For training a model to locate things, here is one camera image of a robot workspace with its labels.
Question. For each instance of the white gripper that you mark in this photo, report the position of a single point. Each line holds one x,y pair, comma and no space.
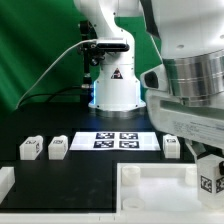
200,124

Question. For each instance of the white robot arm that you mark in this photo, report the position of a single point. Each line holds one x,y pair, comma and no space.
184,95

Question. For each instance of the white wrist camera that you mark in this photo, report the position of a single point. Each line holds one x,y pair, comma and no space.
155,82

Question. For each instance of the white left obstacle block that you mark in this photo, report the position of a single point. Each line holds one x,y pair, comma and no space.
7,180

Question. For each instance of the white square table top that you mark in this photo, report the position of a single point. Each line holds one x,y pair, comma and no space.
161,193

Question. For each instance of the white sheet with tags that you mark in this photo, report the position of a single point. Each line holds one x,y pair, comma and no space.
131,141

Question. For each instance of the black camera on stand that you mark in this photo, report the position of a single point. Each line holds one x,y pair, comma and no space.
87,50

